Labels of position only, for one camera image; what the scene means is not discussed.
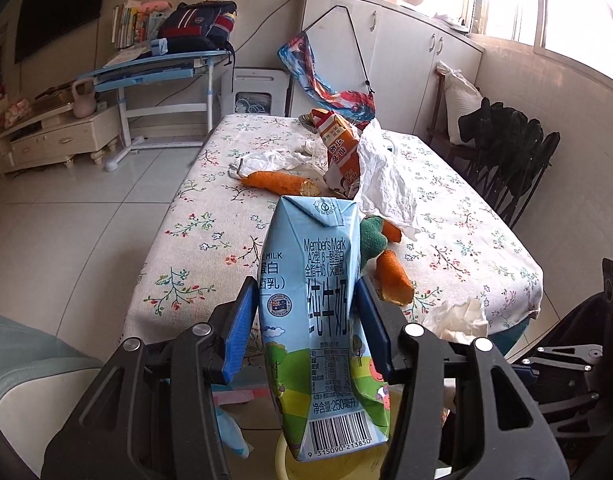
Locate light blue milk carton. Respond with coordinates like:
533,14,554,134
259,196,390,462

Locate orange peel piece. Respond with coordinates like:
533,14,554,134
375,249,414,307

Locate large white paper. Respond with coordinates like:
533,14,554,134
355,118,419,240

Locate orange peel with stem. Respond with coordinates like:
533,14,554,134
228,164,321,197

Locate white plastic bag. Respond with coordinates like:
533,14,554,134
228,140,327,180

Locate yellow trash bin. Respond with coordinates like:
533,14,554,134
275,434,389,480

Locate white crumpled tissue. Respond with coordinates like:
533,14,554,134
421,298,489,344

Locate teal white sofa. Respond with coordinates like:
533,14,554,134
0,316,102,479

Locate floral tablecloth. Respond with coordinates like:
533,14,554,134
123,114,543,342

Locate black folding chairs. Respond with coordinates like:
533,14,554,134
427,98,561,228

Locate green orange plush carrot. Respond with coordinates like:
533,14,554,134
360,217,401,272

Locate white TV cabinet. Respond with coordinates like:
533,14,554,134
0,104,121,174

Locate orange snack bag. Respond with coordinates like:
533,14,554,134
310,108,361,200

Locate blue study desk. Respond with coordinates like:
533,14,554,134
80,50,235,172

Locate pink kettlebell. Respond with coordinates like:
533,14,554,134
71,78,97,118

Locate colourful kite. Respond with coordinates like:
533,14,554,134
277,32,376,125

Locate white plastic stool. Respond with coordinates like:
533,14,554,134
218,67,290,117

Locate white cupboard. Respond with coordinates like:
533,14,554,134
299,0,483,138

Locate row of books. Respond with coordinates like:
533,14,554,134
111,0,173,50

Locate dark backpack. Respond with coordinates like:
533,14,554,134
158,0,237,53

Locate black television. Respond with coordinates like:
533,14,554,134
15,0,102,63

